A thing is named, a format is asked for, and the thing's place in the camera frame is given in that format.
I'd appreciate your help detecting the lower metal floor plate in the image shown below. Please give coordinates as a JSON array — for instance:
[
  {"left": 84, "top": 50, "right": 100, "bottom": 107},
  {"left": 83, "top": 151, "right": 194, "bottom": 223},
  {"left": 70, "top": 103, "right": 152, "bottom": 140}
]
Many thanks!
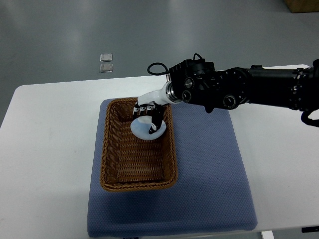
[{"left": 100, "top": 63, "right": 114, "bottom": 73}]

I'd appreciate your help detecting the upper metal floor plate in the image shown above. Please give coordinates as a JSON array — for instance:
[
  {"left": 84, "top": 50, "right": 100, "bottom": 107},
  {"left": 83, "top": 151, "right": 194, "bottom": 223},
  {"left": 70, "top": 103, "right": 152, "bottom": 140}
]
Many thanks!
[{"left": 100, "top": 53, "right": 113, "bottom": 62}]

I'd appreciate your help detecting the metal floor plate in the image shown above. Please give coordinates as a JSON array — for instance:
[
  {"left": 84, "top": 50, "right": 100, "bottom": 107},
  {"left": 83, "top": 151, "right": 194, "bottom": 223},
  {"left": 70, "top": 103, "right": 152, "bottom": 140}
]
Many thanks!
[
  {"left": 100, "top": 63, "right": 114, "bottom": 73},
  {"left": 100, "top": 53, "right": 113, "bottom": 62}
]

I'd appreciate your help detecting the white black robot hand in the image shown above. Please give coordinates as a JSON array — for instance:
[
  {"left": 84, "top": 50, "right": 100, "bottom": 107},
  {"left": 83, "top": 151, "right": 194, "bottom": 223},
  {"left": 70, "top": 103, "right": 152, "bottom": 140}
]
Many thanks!
[{"left": 133, "top": 89, "right": 172, "bottom": 134}]

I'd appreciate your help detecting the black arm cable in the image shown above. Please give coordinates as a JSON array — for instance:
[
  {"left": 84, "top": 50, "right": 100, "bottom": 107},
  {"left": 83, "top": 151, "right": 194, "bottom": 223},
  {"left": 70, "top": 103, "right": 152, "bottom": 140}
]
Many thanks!
[{"left": 147, "top": 62, "right": 170, "bottom": 76}]

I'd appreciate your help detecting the light blue egg-shaped toy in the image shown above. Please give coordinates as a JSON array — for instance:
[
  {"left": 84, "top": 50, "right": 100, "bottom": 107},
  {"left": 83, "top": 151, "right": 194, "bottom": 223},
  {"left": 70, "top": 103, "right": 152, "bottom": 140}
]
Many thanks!
[{"left": 130, "top": 116, "right": 166, "bottom": 140}]

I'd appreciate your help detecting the brown cardboard box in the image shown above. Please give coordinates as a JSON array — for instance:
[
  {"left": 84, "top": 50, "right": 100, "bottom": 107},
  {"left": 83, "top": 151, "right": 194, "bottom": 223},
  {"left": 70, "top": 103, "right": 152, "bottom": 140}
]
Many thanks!
[{"left": 284, "top": 0, "right": 319, "bottom": 13}]

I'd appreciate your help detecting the brown wicker basket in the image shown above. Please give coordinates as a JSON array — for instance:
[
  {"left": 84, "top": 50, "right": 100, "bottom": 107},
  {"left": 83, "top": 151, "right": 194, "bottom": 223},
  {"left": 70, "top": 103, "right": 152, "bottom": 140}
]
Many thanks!
[{"left": 100, "top": 98, "right": 178, "bottom": 192}]

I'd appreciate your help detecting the white table leg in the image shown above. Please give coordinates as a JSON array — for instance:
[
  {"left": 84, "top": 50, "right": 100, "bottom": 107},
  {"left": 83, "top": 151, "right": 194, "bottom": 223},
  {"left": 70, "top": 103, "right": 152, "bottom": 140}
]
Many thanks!
[{"left": 261, "top": 231, "right": 274, "bottom": 239}]

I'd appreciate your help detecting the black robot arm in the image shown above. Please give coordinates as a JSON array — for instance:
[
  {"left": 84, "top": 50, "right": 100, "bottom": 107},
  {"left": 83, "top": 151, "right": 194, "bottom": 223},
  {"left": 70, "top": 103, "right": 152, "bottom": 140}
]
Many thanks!
[{"left": 133, "top": 54, "right": 319, "bottom": 134}]

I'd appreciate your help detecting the blue textured mat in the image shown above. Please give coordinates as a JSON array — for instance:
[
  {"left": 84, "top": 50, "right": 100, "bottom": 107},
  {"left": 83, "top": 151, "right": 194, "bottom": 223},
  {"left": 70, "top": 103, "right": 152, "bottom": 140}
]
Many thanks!
[{"left": 87, "top": 100, "right": 257, "bottom": 238}]

